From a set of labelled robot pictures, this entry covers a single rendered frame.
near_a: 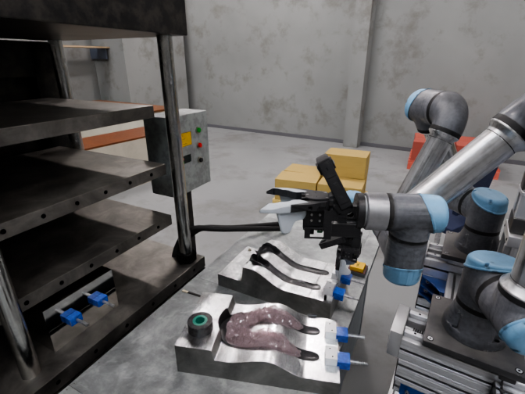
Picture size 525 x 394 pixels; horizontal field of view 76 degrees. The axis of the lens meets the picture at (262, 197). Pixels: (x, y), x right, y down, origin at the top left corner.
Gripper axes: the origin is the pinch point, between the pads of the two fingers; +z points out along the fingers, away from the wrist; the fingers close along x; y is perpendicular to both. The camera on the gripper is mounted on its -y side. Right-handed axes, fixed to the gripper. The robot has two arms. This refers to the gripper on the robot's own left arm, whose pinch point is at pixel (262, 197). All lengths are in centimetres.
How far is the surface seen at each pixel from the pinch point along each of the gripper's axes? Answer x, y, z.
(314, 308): 48, 55, -16
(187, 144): 100, 0, 48
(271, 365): 17, 55, -2
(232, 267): 69, 51, 19
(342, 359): 23, 56, -23
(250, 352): 21, 55, 5
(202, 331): 23, 50, 20
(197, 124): 107, -10, 44
